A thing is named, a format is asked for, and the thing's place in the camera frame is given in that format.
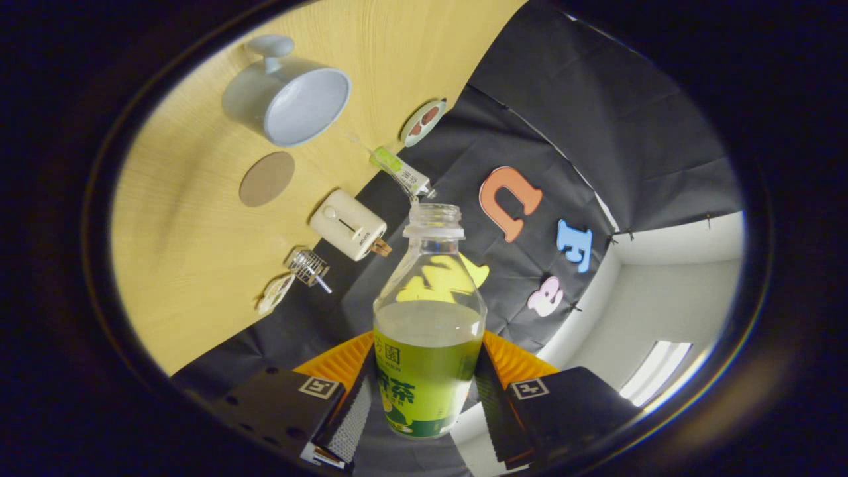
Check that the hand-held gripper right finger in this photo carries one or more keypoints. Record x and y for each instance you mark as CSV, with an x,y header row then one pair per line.
x,y
493,411

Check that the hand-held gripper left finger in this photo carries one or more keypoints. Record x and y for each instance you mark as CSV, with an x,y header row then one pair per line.
x,y
351,424

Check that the green label juice bottle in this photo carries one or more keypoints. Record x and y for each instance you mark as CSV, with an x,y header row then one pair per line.
x,y
424,384

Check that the round brown coaster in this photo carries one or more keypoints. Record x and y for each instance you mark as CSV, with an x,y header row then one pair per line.
x,y
267,179

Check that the white cup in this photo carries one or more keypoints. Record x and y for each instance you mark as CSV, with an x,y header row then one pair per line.
x,y
305,106

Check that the slim white label bottle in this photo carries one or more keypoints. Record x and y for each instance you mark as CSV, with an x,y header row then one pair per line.
x,y
397,165

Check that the white blue straw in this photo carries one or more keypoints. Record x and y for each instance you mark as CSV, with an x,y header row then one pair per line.
x,y
324,285

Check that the white divided dish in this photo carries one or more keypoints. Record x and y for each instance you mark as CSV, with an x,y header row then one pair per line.
x,y
275,295

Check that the ceiling light panel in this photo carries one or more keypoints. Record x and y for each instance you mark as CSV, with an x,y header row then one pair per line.
x,y
656,371

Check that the brown toast slice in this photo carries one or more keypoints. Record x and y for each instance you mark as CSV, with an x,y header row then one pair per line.
x,y
381,248

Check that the white toaster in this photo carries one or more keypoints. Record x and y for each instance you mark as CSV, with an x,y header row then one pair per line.
x,y
344,224

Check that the wooden table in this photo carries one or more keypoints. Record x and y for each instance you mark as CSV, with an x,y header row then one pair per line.
x,y
185,265

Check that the pale green round plate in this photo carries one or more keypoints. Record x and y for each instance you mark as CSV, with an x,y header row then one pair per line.
x,y
406,135

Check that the brown food piece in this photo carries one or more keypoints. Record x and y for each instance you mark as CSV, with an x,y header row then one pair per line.
x,y
430,115
416,129

